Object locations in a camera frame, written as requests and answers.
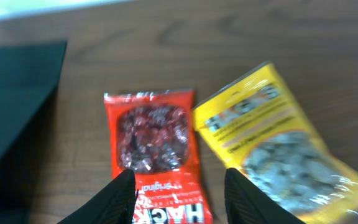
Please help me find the red Hacks candy bag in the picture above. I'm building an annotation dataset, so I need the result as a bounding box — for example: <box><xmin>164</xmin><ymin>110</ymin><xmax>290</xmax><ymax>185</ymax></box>
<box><xmin>104</xmin><ymin>89</ymin><xmax>213</xmax><ymax>223</ymax></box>

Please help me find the dark green gift box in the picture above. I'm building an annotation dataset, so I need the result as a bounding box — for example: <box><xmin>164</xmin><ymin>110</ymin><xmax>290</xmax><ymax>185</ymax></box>
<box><xmin>0</xmin><ymin>39</ymin><xmax>68</xmax><ymax>187</ymax></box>

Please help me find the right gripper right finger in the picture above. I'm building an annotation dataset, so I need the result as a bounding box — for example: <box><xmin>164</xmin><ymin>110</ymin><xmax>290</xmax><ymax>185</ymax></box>
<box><xmin>224</xmin><ymin>168</ymin><xmax>305</xmax><ymax>224</ymax></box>

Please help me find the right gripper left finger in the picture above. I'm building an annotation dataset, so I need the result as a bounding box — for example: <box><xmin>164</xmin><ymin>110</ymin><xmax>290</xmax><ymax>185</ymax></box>
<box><xmin>58</xmin><ymin>169</ymin><xmax>137</xmax><ymax>224</ymax></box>

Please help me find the yellow Hacks candy bag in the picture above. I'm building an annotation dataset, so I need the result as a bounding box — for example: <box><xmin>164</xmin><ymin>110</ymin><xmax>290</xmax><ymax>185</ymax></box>
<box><xmin>193</xmin><ymin>62</ymin><xmax>358</xmax><ymax>223</ymax></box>

